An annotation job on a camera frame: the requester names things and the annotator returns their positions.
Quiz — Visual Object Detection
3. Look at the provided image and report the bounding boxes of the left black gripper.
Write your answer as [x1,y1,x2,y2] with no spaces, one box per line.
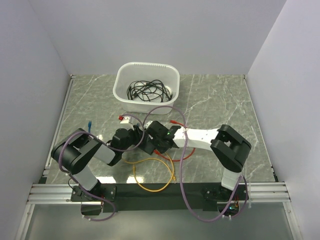
[120,125,149,154]

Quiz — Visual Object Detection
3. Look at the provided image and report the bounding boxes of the black network switch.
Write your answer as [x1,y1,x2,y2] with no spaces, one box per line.
[138,134,173,155]

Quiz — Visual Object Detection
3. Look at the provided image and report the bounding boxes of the red ethernet cable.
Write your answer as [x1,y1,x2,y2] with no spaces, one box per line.
[153,119,197,162]

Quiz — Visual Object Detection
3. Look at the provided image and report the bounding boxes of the yellow ethernet cable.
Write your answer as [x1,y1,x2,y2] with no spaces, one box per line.
[122,152,177,193]

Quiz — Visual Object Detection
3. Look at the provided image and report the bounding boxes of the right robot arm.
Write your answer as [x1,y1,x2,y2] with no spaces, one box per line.
[145,121,252,200]

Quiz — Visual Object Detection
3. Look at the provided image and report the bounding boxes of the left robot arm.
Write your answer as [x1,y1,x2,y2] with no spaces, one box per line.
[51,125,144,201]

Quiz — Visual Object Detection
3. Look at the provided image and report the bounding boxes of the white plastic tub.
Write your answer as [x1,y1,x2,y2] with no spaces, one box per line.
[112,62,180,114]

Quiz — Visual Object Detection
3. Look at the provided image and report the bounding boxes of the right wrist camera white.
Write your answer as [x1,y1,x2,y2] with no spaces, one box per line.
[144,120,153,129]

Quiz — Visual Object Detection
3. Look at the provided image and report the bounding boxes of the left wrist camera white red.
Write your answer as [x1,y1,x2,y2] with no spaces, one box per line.
[118,115,133,125]

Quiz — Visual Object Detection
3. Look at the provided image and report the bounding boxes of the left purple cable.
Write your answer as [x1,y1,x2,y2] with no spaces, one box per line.
[58,114,146,222]

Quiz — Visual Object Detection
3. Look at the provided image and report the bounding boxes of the black tangled cables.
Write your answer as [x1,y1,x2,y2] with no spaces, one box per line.
[126,79,175,103]

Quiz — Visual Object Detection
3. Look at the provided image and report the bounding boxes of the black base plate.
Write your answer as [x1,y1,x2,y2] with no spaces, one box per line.
[70,182,251,216]

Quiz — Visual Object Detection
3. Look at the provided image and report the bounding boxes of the aluminium rail frame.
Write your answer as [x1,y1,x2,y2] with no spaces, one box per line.
[16,74,302,240]

